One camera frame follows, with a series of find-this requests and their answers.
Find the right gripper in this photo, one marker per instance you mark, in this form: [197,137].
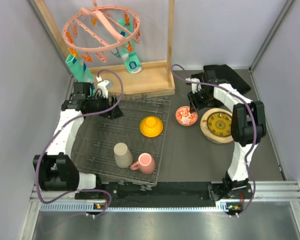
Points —
[192,97]

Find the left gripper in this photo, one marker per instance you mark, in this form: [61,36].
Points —
[113,113]

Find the white orange patterned bowl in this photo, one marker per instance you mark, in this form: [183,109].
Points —
[184,117]

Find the beige bird plate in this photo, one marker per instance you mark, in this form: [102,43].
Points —
[209,135]

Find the yellow patterned small plate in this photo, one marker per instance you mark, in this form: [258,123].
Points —
[219,123]

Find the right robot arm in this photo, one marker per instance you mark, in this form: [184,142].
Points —
[247,128]

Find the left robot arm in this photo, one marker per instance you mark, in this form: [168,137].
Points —
[55,170]

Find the yellow ribbed bowl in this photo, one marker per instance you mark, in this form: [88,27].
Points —
[151,126]

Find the beige tumbler cup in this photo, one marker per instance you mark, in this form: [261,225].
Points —
[122,155]

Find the black cloth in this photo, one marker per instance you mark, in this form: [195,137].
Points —
[223,72]

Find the wooden stand tray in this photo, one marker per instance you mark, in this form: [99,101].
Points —
[155,79]

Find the mint green blue sock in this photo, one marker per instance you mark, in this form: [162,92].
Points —
[79,69]

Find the pink mug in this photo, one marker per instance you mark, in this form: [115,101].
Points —
[145,163]

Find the pink round clothes hanger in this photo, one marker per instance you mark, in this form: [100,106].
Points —
[102,29]

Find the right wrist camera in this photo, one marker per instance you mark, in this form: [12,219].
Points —
[195,84]

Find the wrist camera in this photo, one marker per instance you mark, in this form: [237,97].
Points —
[103,86]
[195,84]

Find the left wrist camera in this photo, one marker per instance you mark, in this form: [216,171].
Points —
[103,86]

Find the grey wire dish rack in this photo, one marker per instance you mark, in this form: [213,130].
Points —
[93,147]

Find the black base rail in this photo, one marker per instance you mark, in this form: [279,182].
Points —
[172,194]

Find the aluminium extrusion rail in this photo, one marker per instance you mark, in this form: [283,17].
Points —
[96,202]

